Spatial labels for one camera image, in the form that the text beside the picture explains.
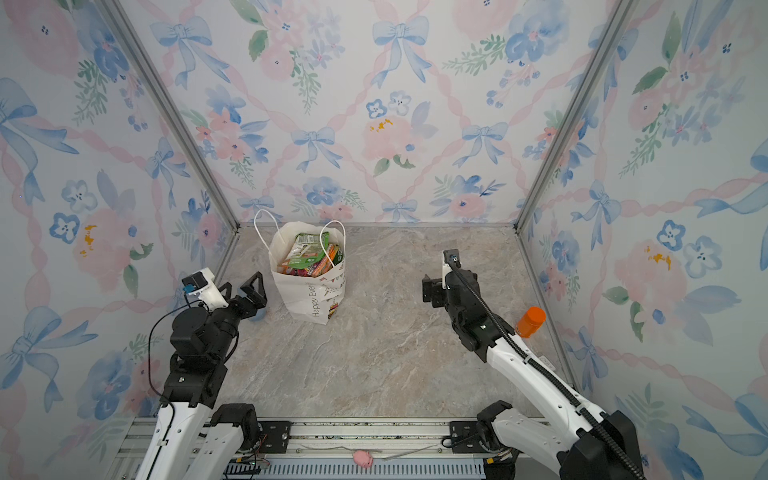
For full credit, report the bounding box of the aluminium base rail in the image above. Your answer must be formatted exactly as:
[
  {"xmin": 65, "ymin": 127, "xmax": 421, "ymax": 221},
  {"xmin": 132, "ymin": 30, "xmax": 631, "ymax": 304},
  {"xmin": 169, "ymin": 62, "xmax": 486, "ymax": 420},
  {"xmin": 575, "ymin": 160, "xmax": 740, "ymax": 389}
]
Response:
[{"xmin": 116, "ymin": 416, "xmax": 628, "ymax": 480}]

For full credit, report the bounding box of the orange pill bottle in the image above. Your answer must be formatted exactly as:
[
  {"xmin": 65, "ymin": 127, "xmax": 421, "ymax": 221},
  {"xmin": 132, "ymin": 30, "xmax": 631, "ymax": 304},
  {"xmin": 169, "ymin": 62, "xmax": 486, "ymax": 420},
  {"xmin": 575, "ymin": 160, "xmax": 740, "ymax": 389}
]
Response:
[{"xmin": 516, "ymin": 307, "xmax": 547, "ymax": 339}]

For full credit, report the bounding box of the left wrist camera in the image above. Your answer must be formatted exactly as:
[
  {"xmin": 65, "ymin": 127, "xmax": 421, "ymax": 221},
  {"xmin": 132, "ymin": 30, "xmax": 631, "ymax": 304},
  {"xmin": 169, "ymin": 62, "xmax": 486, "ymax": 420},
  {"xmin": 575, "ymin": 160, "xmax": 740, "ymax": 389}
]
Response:
[{"xmin": 181, "ymin": 267, "xmax": 229, "ymax": 311}]

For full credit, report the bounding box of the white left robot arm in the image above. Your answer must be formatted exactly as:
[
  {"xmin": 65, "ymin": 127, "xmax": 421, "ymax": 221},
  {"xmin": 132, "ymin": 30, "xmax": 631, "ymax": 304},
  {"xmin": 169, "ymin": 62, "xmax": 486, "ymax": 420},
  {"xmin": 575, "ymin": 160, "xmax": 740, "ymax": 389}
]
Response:
[{"xmin": 136, "ymin": 268, "xmax": 267, "ymax": 479}]

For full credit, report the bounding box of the aluminium enclosure frame post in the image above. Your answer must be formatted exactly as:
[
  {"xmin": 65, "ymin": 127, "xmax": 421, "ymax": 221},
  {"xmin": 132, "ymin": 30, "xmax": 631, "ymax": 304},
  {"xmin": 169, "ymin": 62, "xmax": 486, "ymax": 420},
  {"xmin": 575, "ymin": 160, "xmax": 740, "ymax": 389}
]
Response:
[
  {"xmin": 514, "ymin": 0, "xmax": 636, "ymax": 236},
  {"xmin": 95, "ymin": 1, "xmax": 240, "ymax": 231}
]

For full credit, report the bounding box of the aluminium enclosure frame post right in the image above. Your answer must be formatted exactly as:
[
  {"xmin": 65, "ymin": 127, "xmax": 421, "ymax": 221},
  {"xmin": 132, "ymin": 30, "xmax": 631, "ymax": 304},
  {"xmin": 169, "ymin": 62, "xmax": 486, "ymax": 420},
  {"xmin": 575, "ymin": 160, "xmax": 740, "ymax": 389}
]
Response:
[{"xmin": 514, "ymin": 0, "xmax": 636, "ymax": 236}]

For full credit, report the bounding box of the orange Fox's candy bag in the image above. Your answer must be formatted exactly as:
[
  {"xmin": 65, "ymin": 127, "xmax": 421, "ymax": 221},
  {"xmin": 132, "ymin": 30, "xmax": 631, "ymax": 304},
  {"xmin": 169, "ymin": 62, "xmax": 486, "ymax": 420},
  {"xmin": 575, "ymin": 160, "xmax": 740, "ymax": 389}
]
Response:
[{"xmin": 277, "ymin": 244, "xmax": 343, "ymax": 278}]

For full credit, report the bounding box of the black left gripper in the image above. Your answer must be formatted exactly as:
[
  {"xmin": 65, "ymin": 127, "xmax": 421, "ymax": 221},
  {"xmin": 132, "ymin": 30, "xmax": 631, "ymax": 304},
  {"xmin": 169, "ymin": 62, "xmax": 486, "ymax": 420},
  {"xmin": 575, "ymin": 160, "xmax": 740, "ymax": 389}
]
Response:
[{"xmin": 210, "ymin": 269, "xmax": 267, "ymax": 362}]

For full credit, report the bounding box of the pink small ball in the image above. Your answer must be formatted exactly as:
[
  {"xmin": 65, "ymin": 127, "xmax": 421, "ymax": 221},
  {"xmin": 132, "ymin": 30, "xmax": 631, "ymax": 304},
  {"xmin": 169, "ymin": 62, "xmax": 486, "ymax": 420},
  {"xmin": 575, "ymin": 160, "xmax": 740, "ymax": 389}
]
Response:
[{"xmin": 352, "ymin": 450, "xmax": 374, "ymax": 470}]

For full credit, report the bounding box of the black corrugated cable conduit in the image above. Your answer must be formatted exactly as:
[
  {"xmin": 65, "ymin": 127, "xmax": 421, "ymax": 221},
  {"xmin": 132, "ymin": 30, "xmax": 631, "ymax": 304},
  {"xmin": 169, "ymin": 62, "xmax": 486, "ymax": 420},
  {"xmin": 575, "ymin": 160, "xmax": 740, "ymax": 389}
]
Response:
[{"xmin": 452, "ymin": 263, "xmax": 646, "ymax": 480}]

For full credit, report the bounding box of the light blue oval object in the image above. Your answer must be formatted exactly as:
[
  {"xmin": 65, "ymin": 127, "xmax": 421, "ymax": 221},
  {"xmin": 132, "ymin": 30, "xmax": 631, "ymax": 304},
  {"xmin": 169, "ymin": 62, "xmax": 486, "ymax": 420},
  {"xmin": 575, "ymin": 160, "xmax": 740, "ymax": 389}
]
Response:
[{"xmin": 249, "ymin": 307, "xmax": 267, "ymax": 322}]

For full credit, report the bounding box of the green orange snack packet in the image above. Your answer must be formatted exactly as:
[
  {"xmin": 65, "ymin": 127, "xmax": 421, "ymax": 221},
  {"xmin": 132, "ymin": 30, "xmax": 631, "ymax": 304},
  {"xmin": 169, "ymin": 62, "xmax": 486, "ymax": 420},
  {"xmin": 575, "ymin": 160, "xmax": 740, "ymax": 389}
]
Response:
[{"xmin": 279, "ymin": 232, "xmax": 330, "ymax": 270}]

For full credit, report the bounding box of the aluminium enclosure frame post left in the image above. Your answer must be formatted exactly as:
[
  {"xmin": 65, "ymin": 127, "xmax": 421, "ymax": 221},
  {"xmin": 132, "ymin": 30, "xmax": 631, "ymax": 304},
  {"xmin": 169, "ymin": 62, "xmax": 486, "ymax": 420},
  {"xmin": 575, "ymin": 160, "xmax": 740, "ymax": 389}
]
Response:
[{"xmin": 95, "ymin": 1, "xmax": 240, "ymax": 231}]

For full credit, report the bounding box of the white printed paper bag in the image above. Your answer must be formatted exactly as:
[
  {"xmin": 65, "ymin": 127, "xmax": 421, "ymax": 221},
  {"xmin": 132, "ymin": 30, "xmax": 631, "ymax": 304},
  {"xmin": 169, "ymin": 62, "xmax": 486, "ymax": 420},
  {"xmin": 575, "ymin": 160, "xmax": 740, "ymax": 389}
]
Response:
[{"xmin": 257, "ymin": 220, "xmax": 347, "ymax": 325}]

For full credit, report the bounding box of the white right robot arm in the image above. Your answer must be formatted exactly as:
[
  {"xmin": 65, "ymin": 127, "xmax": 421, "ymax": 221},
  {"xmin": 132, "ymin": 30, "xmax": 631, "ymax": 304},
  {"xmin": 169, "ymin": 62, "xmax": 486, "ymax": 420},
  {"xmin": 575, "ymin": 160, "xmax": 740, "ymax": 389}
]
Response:
[{"xmin": 422, "ymin": 249, "xmax": 644, "ymax": 479}]

